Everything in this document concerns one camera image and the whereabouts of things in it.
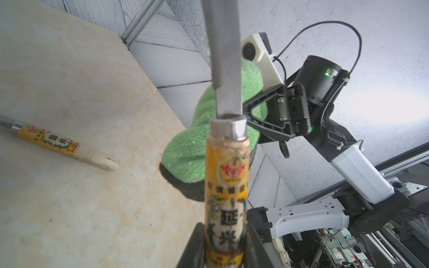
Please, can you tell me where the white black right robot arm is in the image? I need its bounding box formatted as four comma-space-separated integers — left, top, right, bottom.
243, 55, 410, 242

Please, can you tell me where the aluminium frame post right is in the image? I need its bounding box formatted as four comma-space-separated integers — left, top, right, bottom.
121, 0, 166, 49

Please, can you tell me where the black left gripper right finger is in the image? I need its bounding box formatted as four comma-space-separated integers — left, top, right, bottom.
244, 223, 273, 268

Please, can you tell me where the green fluffy rag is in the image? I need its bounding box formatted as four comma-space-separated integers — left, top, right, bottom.
159, 59, 264, 202

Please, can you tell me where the sickle wooden handle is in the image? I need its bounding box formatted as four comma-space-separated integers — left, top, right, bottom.
200, 0, 251, 268
1, 116, 118, 172

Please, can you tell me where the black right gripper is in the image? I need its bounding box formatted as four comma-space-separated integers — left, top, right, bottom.
242, 55, 350, 141

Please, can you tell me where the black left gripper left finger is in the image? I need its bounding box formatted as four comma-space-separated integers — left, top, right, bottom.
177, 223, 205, 268

